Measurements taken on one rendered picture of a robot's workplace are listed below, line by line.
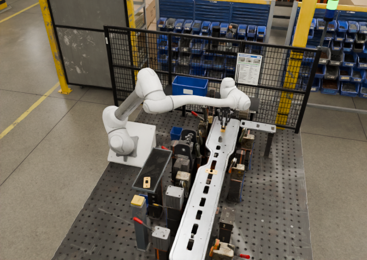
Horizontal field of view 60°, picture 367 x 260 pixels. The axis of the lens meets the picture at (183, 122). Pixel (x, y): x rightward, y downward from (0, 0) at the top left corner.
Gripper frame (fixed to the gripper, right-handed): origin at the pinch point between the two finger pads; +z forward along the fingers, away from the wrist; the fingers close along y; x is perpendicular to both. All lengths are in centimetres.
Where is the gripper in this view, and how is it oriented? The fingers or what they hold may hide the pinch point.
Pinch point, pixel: (223, 124)
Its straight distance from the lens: 255.8
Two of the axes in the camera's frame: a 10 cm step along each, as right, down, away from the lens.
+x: 2.7, -5.7, 7.7
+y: 9.6, 1.7, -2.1
